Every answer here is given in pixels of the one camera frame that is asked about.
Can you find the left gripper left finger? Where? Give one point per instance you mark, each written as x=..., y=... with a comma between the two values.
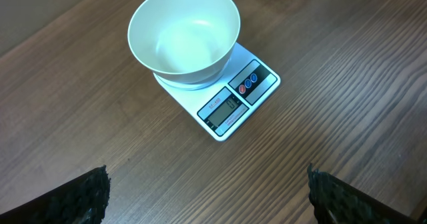
x=81, y=200

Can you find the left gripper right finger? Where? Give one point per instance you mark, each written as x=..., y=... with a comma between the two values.
x=335, y=201

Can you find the white digital kitchen scale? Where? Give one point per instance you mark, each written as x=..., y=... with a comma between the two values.
x=221, y=104

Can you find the white bowl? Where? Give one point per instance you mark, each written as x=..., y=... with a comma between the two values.
x=185, y=41

